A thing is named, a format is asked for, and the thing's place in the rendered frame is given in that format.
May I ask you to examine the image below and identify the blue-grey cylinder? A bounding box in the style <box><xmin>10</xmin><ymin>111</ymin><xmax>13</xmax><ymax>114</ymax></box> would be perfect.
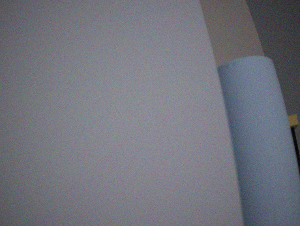
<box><xmin>217</xmin><ymin>56</ymin><xmax>300</xmax><ymax>226</ymax></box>

